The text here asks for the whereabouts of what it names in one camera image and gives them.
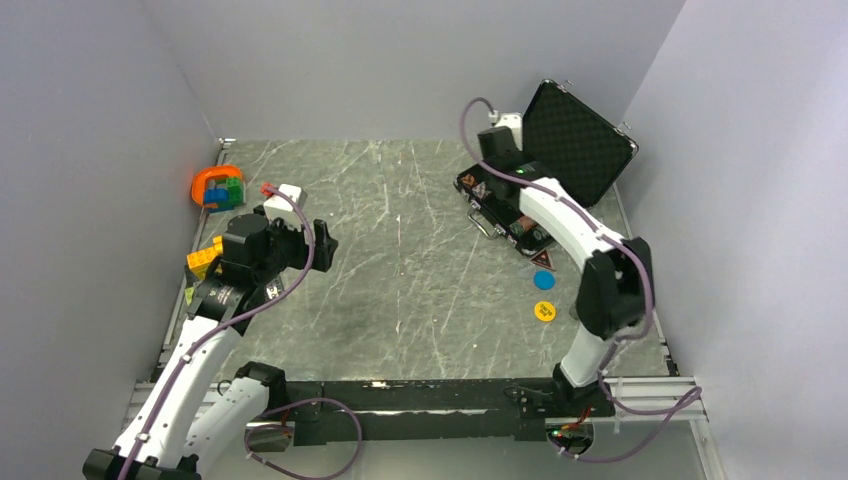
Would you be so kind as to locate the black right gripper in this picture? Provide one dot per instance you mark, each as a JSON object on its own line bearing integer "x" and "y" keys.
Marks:
{"x": 487, "y": 175}

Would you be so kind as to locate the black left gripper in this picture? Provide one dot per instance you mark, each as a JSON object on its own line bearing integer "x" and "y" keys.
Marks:
{"x": 324, "y": 246}

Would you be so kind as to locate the black poker chip case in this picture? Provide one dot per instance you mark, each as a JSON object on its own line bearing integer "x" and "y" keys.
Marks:
{"x": 584, "y": 152}

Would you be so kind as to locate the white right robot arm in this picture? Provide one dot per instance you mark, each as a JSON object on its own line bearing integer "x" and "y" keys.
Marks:
{"x": 615, "y": 298}

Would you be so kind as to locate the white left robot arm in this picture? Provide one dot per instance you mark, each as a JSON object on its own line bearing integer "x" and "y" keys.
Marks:
{"x": 169, "y": 438}

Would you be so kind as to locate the blue orange ten chip stack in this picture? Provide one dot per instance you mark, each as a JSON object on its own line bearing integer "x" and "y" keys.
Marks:
{"x": 480, "y": 191}

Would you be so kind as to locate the perforated metal plate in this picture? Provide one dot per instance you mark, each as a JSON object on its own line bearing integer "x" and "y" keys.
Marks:
{"x": 273, "y": 290}

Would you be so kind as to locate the green toy block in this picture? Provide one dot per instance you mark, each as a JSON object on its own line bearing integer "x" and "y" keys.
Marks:
{"x": 234, "y": 187}

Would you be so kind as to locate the triangular red warning card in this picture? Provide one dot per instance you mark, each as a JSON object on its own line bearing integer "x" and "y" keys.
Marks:
{"x": 543, "y": 260}

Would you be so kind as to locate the blue toy block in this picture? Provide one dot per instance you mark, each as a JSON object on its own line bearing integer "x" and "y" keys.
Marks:
{"x": 215, "y": 198}

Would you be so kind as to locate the yellow toy block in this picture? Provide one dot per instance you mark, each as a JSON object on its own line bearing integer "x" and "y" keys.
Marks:
{"x": 199, "y": 261}

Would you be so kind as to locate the blue round button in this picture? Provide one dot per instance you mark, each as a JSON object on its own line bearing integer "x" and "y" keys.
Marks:
{"x": 544, "y": 280}

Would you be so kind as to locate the orange plastic bowl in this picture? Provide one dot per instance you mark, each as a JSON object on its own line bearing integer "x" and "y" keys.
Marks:
{"x": 210, "y": 178}

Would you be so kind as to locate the yellow dealer button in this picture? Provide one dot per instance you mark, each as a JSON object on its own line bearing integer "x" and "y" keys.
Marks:
{"x": 545, "y": 311}

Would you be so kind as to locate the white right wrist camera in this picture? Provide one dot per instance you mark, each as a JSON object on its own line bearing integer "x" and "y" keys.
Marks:
{"x": 513, "y": 121}

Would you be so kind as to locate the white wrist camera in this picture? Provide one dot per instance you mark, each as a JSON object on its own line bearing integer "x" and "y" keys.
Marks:
{"x": 276, "y": 207}
{"x": 513, "y": 121}

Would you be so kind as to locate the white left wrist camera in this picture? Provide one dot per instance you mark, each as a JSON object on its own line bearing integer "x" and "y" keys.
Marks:
{"x": 276, "y": 207}

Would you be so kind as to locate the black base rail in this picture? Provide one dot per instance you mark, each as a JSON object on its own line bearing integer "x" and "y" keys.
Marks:
{"x": 523, "y": 409}

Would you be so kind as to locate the aluminium frame rail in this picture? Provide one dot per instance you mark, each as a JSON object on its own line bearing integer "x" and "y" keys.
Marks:
{"x": 635, "y": 398}

